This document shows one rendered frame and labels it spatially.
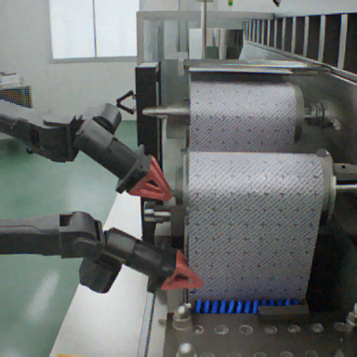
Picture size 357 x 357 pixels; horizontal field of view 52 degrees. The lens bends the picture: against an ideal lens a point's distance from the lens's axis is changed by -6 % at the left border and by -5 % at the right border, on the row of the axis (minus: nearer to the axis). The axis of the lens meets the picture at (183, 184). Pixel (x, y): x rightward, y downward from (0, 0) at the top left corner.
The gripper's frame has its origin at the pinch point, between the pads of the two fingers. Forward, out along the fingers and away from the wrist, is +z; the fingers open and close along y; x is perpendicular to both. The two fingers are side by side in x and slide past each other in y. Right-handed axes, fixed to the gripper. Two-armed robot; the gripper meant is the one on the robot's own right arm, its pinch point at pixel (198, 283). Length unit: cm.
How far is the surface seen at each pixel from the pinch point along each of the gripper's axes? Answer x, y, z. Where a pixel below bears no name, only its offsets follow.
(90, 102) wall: -147, -556, -111
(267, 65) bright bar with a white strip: 40, -30, -4
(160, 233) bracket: 1.9, -7.7, -9.9
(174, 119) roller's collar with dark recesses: 19.1, -28.3, -17.0
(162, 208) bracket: 6.5, -8.9, -12.0
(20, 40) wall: -106, -557, -260
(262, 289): 4.7, 0.3, 11.7
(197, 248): 6.8, 0.2, -4.1
